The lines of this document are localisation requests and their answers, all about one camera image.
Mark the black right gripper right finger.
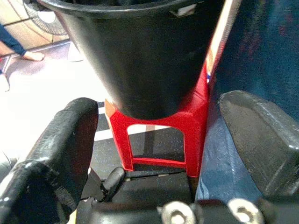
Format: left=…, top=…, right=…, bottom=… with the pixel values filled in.
left=218, top=90, right=299, bottom=199

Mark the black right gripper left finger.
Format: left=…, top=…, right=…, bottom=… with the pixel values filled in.
left=0, top=97, right=99, bottom=224

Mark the dark blue cloth garment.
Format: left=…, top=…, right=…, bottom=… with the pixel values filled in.
left=195, top=0, right=299, bottom=203

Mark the red plastic stool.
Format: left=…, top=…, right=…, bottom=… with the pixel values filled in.
left=105, top=59, right=214, bottom=178

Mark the person in blue trousers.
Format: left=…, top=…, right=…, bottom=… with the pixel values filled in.
left=0, top=23, right=45, bottom=62

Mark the black plastic bucket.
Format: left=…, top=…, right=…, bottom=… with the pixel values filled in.
left=37, top=0, right=226, bottom=120

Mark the white standing fan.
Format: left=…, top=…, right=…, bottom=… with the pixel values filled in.
left=23, top=0, right=84, bottom=63

